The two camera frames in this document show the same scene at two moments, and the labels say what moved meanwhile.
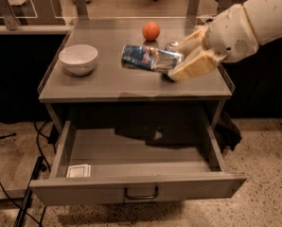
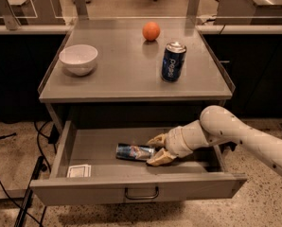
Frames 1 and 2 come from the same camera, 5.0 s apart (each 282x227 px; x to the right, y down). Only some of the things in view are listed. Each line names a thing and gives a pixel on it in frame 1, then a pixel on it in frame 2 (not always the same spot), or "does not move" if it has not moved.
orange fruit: (150, 30) does not move
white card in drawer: (82, 170) does not move
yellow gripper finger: (201, 64) -> (161, 158)
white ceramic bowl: (79, 59) does not move
